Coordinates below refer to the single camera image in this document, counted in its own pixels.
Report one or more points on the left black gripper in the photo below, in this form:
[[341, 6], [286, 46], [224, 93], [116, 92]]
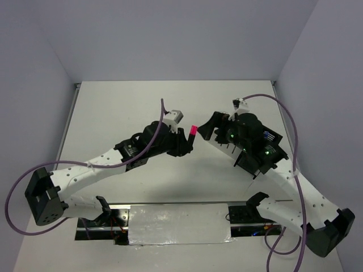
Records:
[[180, 148]]

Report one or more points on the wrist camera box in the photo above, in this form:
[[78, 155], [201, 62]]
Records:
[[240, 107], [172, 119]]

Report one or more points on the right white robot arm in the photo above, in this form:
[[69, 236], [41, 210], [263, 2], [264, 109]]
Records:
[[324, 223]]

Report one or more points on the pink cap black highlighter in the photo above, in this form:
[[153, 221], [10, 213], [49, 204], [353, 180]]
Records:
[[192, 135]]

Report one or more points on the silver foil-covered panel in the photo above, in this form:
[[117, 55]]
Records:
[[179, 224]]

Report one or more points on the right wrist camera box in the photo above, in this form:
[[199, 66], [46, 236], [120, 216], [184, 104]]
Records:
[[240, 107]]

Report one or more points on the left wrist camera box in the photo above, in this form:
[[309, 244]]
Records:
[[172, 119]]

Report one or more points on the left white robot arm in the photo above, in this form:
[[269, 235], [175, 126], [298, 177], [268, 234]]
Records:
[[52, 195]]

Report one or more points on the white slotted organizer box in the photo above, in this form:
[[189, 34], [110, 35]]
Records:
[[224, 147]]

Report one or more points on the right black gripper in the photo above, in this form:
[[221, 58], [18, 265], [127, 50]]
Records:
[[218, 119]]

